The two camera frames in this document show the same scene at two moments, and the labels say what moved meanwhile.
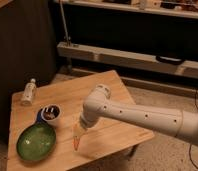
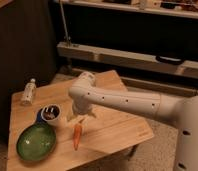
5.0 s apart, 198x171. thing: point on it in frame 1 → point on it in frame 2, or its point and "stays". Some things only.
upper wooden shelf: x=179 y=8 stays
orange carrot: x=76 y=140 stays
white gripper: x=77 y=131 → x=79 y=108
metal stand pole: x=64 y=23 stays
